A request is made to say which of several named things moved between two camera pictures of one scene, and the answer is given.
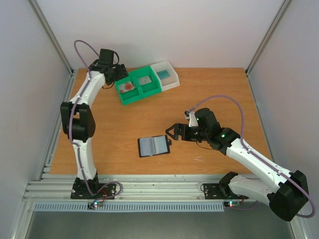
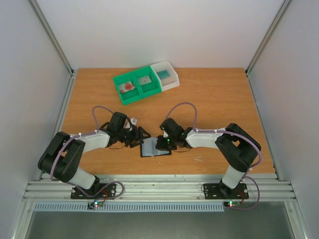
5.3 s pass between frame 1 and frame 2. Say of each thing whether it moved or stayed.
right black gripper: moved
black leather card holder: stayed
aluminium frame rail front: stayed
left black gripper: moved
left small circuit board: stayed
